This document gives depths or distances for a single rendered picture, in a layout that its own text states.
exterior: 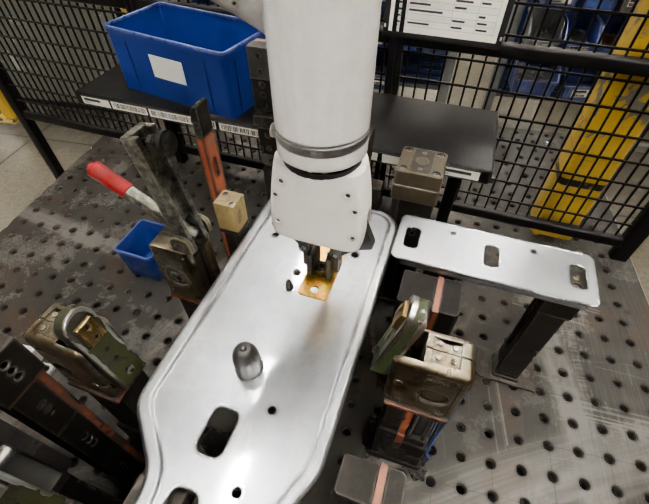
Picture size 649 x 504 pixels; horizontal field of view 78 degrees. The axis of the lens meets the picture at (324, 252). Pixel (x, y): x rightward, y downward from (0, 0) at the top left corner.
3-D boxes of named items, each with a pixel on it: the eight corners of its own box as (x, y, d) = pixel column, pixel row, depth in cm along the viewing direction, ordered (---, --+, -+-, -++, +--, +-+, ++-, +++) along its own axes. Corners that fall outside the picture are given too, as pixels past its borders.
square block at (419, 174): (407, 308, 89) (443, 179, 62) (373, 299, 91) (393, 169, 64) (414, 281, 94) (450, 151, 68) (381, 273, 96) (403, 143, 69)
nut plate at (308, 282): (326, 302, 48) (326, 296, 47) (296, 293, 48) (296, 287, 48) (346, 252, 53) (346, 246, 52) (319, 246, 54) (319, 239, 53)
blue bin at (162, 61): (234, 121, 80) (222, 53, 70) (124, 87, 89) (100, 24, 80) (279, 87, 90) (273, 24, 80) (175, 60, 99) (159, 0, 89)
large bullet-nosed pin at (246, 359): (257, 389, 48) (249, 363, 43) (233, 380, 48) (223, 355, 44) (267, 365, 50) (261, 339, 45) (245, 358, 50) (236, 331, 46)
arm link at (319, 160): (253, 137, 33) (258, 166, 36) (355, 157, 31) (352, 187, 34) (291, 92, 39) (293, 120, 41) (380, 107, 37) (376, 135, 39)
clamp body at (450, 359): (425, 486, 66) (490, 407, 40) (356, 461, 69) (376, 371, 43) (433, 432, 72) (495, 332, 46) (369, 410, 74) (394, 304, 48)
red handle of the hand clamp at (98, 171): (189, 243, 52) (78, 169, 49) (185, 250, 54) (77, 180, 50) (206, 222, 55) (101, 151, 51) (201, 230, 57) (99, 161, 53)
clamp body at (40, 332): (176, 473, 67) (73, 379, 40) (120, 450, 70) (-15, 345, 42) (204, 420, 73) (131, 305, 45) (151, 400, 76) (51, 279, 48)
